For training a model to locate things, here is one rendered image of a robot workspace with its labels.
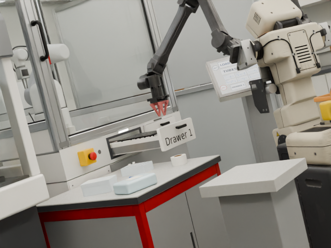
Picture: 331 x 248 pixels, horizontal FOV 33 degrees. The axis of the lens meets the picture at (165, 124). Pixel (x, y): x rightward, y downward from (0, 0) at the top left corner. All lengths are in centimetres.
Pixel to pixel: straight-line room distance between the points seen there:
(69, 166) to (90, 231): 47
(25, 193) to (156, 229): 50
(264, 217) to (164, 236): 45
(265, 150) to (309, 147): 143
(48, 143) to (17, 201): 60
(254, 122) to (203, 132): 105
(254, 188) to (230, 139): 265
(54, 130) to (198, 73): 212
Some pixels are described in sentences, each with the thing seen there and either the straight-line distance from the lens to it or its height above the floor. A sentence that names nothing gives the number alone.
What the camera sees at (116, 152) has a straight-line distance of 278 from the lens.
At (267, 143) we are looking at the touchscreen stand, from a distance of 357.
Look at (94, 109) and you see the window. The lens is 278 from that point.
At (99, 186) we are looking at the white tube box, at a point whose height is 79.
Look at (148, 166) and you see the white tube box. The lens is 249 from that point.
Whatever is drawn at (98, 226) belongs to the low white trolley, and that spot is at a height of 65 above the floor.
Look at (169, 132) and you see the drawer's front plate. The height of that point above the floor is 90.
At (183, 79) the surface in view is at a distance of 453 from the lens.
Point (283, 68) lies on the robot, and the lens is 248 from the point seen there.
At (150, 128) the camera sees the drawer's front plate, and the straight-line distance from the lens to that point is 305.
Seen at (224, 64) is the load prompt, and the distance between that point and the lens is 355.
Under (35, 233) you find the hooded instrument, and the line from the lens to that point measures 220.
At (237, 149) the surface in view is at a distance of 441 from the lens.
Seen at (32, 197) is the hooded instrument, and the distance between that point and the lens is 211.
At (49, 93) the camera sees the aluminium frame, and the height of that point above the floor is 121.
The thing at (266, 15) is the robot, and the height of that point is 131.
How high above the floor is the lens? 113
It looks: 4 degrees down
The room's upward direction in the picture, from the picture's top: 14 degrees counter-clockwise
